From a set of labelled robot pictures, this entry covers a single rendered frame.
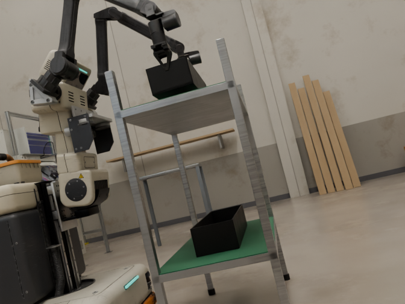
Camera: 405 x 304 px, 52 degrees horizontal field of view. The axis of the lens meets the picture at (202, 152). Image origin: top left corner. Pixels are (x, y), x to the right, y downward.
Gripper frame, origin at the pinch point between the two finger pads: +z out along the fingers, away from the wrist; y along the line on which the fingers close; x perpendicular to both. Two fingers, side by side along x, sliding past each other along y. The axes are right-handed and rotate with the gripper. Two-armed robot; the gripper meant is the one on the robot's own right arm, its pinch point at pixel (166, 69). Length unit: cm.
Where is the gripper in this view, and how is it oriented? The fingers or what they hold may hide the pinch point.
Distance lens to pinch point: 168.0
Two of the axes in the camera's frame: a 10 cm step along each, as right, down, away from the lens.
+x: -9.6, 2.6, 1.3
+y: 1.5, 0.4, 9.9
